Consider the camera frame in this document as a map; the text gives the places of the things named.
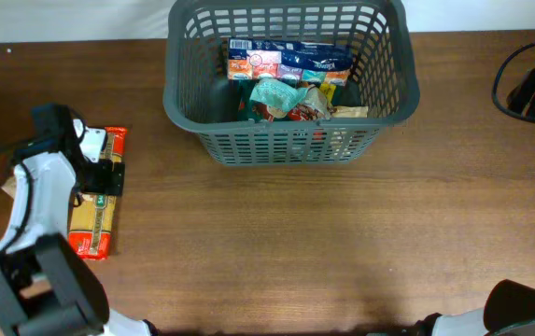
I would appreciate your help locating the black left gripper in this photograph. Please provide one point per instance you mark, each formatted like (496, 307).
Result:
(110, 180)

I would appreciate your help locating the yellow orange snack packet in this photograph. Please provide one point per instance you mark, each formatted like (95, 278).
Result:
(91, 223)

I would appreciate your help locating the beige bread bag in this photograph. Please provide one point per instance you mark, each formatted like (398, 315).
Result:
(10, 187)

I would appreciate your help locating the blue rectangular carton box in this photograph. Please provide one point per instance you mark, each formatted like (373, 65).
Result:
(317, 63)

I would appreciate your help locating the mint green small packet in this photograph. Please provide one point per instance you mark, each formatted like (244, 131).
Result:
(278, 94)

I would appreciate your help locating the beige brown snack bag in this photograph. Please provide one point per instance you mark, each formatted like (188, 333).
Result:
(315, 105)

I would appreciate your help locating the green Nescafe coffee bag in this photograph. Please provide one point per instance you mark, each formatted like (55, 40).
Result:
(257, 111)

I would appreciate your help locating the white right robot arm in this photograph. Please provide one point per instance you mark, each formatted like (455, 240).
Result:
(510, 306)

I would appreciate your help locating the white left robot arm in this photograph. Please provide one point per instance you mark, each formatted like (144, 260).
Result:
(46, 288)

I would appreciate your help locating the dark grey plastic basket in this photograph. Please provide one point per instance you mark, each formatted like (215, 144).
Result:
(199, 98)

